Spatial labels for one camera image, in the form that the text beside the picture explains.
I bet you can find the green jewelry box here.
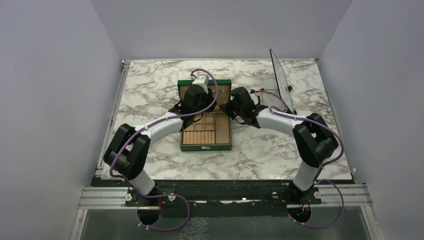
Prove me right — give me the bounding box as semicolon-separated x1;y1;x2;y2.
179;79;233;152

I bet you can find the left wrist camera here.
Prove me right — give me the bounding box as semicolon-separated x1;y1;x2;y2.
190;74;210;93

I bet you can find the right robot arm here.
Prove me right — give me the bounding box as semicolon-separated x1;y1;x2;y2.
220;87;344;204

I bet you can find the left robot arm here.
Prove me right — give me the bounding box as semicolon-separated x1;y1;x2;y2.
103;83;216;206

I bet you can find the aluminium frame rail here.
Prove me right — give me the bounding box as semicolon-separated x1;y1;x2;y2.
70;60;131;240

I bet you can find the small whiteboard on stand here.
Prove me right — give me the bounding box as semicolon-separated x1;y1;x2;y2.
259;48;296;114

